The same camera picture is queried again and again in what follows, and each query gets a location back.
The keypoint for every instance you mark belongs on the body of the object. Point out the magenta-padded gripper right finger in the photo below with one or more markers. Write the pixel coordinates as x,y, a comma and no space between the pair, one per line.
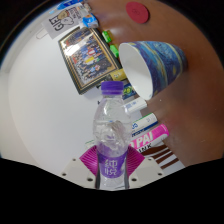
145,169

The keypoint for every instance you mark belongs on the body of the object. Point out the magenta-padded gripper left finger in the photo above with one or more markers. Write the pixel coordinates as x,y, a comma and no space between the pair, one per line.
78,170

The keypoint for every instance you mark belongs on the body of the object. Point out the clear purple-capped water bottle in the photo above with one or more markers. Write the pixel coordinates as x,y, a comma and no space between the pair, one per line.
111,133

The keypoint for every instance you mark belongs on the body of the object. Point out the tall pink printed box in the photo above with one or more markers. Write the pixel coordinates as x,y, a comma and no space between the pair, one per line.
150,136

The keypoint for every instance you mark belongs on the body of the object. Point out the tall white green box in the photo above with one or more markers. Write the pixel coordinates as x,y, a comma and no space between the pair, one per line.
145,123

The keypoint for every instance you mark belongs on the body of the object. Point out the blue patterned paper cup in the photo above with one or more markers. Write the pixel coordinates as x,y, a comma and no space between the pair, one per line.
156,63

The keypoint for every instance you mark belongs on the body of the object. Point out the framed group photo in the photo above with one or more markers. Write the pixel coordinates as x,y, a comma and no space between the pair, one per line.
88,60

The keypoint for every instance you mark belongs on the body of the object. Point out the blue white tissue pack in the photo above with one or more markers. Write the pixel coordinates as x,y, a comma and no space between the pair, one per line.
90,20

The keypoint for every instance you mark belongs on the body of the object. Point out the flat round red coaster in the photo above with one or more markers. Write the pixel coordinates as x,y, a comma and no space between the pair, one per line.
137,12

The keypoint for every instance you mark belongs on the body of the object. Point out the blue detergent bottle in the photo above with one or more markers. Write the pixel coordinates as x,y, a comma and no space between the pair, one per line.
68,4

